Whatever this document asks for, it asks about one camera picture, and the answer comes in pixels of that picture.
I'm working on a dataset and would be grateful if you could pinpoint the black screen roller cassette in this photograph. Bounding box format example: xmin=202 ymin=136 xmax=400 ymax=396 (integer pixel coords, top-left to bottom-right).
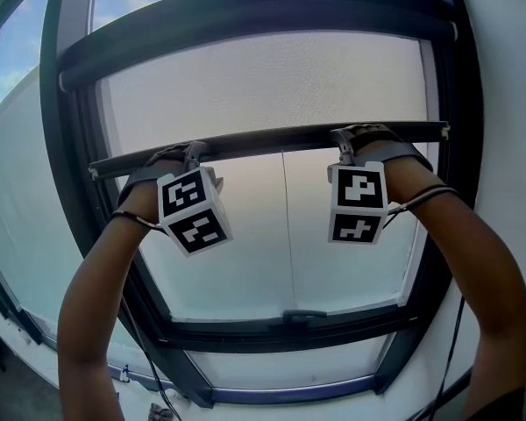
xmin=58 ymin=15 xmax=459 ymax=92

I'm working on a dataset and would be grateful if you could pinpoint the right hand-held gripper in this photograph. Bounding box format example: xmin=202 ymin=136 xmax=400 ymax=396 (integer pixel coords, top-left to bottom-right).
xmin=326 ymin=123 xmax=435 ymax=246

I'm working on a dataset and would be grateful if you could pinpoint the person's black sleeve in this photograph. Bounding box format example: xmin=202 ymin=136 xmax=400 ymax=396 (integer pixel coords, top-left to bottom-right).
xmin=462 ymin=386 xmax=526 ymax=421

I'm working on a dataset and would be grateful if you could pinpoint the person's right forearm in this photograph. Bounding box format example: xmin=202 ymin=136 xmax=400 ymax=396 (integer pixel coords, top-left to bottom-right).
xmin=383 ymin=162 xmax=526 ymax=421

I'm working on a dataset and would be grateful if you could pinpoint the thin screen pull cord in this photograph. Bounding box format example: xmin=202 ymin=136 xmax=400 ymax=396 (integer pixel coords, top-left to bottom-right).
xmin=281 ymin=149 xmax=298 ymax=311

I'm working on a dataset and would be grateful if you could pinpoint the person's left forearm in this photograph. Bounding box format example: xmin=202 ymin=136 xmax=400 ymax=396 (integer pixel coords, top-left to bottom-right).
xmin=56 ymin=185 xmax=169 ymax=421

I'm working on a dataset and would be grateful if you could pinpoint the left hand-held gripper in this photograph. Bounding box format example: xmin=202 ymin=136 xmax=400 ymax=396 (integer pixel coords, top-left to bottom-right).
xmin=116 ymin=140 xmax=235 ymax=259

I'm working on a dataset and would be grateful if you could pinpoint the dark framed side window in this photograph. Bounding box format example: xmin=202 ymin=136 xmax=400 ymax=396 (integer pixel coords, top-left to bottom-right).
xmin=0 ymin=0 xmax=128 ymax=381

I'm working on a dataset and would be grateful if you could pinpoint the translucent mesh insect screen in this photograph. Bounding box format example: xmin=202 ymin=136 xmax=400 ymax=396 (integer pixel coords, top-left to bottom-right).
xmin=89 ymin=31 xmax=451 ymax=182

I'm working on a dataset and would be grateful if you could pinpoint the grey window handle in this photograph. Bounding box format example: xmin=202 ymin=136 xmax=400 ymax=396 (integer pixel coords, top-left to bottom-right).
xmin=282 ymin=308 xmax=329 ymax=323

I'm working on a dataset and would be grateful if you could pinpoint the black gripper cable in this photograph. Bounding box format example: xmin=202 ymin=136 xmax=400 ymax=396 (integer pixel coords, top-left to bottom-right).
xmin=110 ymin=210 xmax=179 ymax=421
xmin=384 ymin=184 xmax=466 ymax=421

